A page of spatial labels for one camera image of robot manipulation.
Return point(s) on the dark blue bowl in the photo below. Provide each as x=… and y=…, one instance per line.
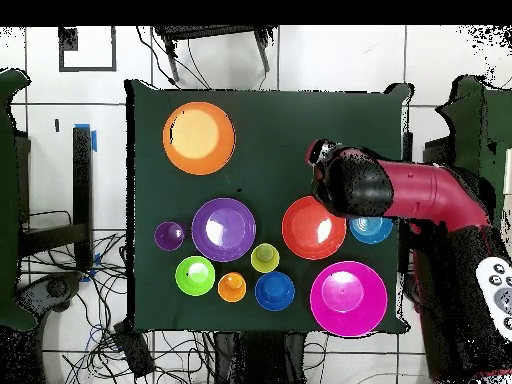
x=274, y=291

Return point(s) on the blue tape strip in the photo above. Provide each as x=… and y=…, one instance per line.
x=94, y=140

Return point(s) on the dark green tablecloth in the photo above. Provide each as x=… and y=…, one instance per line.
x=260, y=140

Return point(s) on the black frame table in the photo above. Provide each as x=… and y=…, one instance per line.
x=82, y=192

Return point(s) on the purple cup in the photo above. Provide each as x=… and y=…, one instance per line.
x=169, y=236

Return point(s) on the purple bowl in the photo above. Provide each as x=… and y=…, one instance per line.
x=224, y=230

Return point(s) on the black power strip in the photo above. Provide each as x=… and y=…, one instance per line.
x=134, y=352

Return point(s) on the light blue bowl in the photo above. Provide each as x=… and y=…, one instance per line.
x=371, y=232

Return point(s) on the large yellow-orange bowl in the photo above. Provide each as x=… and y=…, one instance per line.
x=198, y=138

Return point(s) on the orange cup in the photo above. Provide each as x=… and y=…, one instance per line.
x=232, y=287

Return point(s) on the pink bowl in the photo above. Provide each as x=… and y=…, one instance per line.
x=348, y=298

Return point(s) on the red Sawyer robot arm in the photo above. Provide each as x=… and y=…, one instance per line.
x=420, y=192

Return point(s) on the green bowl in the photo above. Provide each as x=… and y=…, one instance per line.
x=195, y=276

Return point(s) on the red bowl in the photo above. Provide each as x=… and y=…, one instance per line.
x=308, y=232

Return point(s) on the green cloth covered side table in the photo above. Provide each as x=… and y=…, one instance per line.
x=10, y=200
x=492, y=128

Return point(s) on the yellow cup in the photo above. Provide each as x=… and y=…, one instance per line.
x=264, y=258

